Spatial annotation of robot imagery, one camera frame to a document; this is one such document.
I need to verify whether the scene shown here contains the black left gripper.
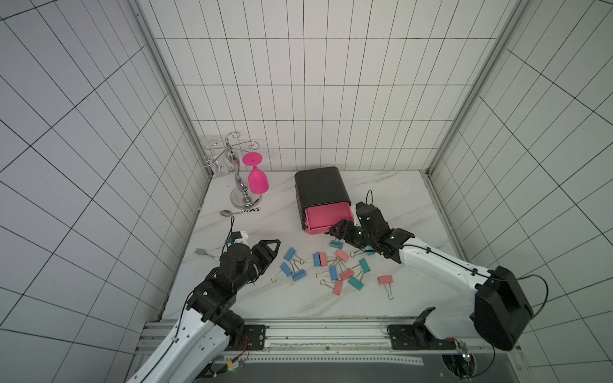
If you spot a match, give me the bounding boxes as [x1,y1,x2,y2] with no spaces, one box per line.
[234,239,281,290]

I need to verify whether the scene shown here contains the pink top drawer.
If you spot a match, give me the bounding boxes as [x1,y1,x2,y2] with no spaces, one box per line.
[304,202,354,235]

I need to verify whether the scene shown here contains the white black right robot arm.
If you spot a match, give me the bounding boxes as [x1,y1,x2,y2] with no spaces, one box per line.
[328,220,535,351]

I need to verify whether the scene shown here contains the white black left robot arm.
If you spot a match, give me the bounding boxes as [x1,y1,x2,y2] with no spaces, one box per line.
[128,239,281,382]

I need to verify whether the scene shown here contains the pink binder clip upper centre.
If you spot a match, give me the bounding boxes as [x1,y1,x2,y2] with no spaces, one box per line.
[333,249,350,264]

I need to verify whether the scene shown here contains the blue binder clip top left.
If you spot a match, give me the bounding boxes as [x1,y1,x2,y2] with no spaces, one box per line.
[284,247,305,264]

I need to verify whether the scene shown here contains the blue binder clip far left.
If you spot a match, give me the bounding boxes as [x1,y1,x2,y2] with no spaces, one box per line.
[271,262,293,282]

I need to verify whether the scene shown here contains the pink binder clip beside blue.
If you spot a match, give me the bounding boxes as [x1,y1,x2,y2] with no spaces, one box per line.
[319,252,338,267]

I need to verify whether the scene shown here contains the pink binder clip middle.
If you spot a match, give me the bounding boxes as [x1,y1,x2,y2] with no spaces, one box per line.
[338,269,354,281]

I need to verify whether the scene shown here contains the blue binder clip lower left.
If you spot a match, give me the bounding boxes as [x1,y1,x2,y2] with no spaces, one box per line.
[291,262,307,282]

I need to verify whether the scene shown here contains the blue binder clip centre lower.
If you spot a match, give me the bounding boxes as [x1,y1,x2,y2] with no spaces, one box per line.
[316,266,338,281]

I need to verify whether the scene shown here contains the pink binder clip bottom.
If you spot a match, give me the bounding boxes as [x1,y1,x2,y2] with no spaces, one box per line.
[319,279,343,296]

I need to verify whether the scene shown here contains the black drawer cabinet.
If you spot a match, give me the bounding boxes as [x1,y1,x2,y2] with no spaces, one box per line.
[295,167,351,232]

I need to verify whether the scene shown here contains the pink binder clip lone right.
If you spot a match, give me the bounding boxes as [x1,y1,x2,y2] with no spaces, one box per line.
[378,275,394,300]

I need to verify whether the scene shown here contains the metal spoon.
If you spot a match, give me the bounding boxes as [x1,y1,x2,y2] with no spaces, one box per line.
[220,210,243,218]

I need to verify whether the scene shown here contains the chrome glass rack stand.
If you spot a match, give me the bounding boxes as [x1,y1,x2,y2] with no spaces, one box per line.
[201,131,262,211]

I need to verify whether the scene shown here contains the magenta plastic wine glass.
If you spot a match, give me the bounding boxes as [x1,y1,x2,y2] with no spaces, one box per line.
[243,152,269,195]

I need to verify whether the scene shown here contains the clear wine glass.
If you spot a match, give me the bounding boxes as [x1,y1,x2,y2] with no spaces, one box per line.
[203,139,236,178]

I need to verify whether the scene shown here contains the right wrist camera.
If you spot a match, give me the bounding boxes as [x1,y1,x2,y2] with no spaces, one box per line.
[355,202,389,228]

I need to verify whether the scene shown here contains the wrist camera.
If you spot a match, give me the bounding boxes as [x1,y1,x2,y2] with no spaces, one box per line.
[355,202,389,228]
[226,231,249,246]

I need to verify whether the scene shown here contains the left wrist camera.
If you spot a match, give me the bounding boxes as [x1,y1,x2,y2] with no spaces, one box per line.
[226,231,249,246]

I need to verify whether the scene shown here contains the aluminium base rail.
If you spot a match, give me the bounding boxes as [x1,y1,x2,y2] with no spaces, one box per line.
[133,315,528,367]

